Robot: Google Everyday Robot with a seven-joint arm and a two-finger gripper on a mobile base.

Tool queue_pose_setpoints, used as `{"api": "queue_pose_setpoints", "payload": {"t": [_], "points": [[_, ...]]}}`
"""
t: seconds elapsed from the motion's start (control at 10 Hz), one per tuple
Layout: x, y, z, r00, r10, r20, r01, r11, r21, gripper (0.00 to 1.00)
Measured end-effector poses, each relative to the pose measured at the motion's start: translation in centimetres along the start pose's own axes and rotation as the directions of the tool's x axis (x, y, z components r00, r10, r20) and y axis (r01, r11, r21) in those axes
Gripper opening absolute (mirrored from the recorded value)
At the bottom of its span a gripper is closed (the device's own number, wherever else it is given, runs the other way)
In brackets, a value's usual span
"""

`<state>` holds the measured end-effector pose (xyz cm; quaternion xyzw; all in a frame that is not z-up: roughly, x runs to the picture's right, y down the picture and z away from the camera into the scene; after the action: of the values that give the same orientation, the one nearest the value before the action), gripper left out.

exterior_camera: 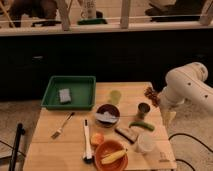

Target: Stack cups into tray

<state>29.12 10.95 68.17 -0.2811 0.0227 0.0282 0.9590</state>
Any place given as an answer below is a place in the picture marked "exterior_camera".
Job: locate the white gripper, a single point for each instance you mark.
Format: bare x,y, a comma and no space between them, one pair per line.
166,107

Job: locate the dark metal cup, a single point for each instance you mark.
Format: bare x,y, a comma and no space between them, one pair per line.
143,110

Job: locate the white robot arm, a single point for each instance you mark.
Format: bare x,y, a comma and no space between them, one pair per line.
185,82

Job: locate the green plastic tray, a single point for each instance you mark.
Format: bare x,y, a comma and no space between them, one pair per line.
70,93

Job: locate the white plastic cup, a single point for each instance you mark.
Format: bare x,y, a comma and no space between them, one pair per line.
145,143

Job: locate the translucent green cup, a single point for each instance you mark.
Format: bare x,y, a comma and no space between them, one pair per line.
115,97

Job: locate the dark brown bowl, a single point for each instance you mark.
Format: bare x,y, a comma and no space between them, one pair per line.
113,110

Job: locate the grey crumpled cloth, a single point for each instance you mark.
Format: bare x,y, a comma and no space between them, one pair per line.
106,117

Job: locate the orange bowl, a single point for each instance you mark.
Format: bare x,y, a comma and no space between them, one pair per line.
105,148

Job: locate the yellow banana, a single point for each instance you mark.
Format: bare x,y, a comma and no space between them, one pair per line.
112,157

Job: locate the orange fruit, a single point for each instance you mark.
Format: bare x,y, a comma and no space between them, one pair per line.
97,139

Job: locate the silver fork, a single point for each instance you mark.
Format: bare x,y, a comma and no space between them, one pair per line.
60,129

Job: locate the grey blue sponge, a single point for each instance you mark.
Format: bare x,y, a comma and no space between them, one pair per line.
64,95

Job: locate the green flat object on ledge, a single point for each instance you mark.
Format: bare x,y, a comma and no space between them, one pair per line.
92,21

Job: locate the white bottle on ledge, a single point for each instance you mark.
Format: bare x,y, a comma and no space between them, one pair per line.
89,9

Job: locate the black pole stand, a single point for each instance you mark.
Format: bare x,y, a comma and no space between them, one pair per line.
15,148

